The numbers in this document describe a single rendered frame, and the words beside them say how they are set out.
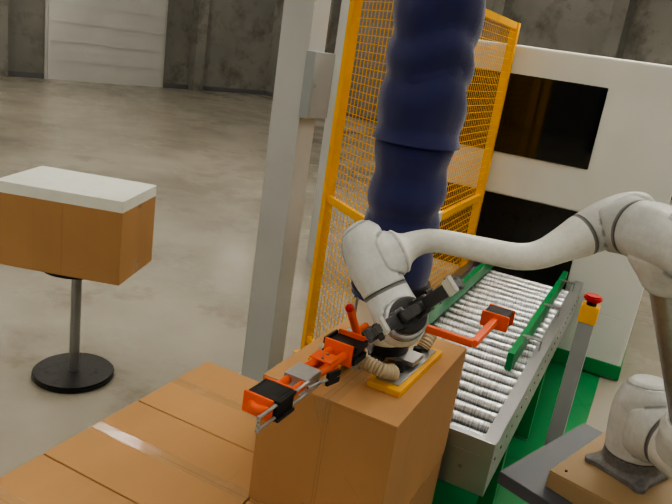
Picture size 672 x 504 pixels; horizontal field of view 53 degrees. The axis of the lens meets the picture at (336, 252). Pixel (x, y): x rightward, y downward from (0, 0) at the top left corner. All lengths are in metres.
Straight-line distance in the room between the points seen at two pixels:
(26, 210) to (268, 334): 1.29
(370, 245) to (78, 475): 1.15
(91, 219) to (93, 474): 1.39
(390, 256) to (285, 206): 1.87
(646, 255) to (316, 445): 0.95
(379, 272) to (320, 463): 0.65
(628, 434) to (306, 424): 0.85
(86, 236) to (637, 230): 2.40
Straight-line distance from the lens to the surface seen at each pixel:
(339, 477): 1.88
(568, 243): 1.58
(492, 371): 3.09
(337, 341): 1.73
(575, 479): 2.01
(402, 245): 1.46
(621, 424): 1.99
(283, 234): 3.31
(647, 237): 1.51
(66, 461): 2.22
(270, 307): 3.45
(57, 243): 3.32
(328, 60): 3.25
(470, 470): 2.51
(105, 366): 3.80
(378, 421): 1.74
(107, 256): 3.23
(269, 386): 1.49
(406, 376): 1.92
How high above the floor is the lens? 1.82
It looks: 17 degrees down
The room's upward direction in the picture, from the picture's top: 9 degrees clockwise
